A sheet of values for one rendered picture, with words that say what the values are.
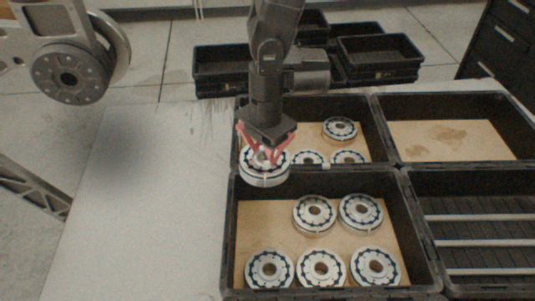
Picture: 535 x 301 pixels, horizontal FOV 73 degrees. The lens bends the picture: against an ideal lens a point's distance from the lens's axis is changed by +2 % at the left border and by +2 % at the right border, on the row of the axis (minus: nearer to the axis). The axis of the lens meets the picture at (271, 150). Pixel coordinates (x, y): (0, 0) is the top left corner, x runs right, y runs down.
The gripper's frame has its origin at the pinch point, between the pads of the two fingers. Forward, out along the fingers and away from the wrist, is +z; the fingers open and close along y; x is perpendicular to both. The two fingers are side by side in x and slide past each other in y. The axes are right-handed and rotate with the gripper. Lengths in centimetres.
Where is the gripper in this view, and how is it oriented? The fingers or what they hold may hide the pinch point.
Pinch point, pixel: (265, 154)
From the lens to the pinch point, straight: 69.0
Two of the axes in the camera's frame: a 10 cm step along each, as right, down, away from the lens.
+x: -7.0, 4.9, -5.2
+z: -0.3, 7.1, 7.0
